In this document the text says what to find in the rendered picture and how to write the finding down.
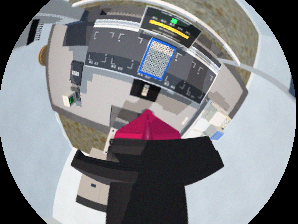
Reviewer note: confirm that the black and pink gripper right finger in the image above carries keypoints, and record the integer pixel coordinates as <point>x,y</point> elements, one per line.
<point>159,130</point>

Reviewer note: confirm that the white ready button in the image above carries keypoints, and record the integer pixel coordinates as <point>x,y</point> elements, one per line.
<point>71,96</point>

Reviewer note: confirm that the black rectangular pad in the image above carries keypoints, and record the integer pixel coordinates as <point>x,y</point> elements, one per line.
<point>144,90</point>

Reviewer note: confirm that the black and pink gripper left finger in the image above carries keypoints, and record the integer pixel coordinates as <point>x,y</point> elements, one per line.
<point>135,129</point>

